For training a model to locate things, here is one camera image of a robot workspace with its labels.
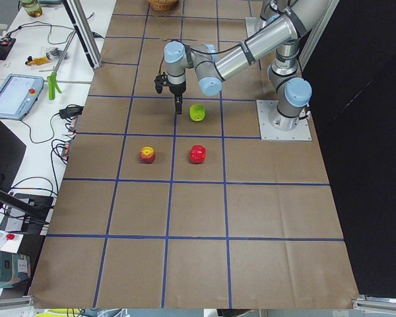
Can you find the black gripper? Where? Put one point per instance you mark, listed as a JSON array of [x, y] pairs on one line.
[[177, 90]]

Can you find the green apple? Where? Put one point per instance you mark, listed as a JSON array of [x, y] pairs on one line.
[[197, 112]]

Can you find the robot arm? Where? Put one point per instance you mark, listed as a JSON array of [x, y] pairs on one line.
[[271, 9], [280, 27]]

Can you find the wicker basket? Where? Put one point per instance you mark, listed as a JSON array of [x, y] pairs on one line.
[[162, 5]]

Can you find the red yellow apple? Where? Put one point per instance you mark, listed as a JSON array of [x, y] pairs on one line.
[[147, 155]]

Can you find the black power adapter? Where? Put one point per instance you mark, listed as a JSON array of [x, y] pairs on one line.
[[70, 111]]

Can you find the reacher grabber tool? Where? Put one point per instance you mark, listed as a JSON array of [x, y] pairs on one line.
[[52, 78]]

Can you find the teach pendant tablet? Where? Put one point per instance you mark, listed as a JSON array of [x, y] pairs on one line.
[[18, 94]]

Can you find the glass jar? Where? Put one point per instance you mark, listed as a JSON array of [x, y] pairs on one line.
[[32, 8]]

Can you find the black monitor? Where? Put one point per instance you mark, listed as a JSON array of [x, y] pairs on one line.
[[26, 213]]

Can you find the green box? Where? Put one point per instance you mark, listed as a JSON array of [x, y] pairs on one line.
[[15, 269]]

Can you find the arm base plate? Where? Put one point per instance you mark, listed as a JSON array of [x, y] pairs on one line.
[[275, 127], [253, 25]]

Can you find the aluminium frame post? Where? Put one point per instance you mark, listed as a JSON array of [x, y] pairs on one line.
[[82, 28]]

